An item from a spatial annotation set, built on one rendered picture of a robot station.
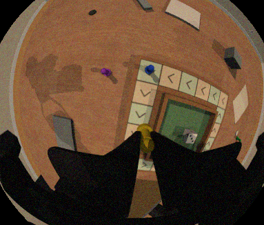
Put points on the white die with black pips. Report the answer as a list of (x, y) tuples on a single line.
[(189, 136)]

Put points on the yellow pawn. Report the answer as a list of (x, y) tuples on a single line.
[(146, 142)]

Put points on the purple game pawn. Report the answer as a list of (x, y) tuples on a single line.
[(106, 72)]

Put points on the blue pawn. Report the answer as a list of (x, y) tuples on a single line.
[(149, 69)]

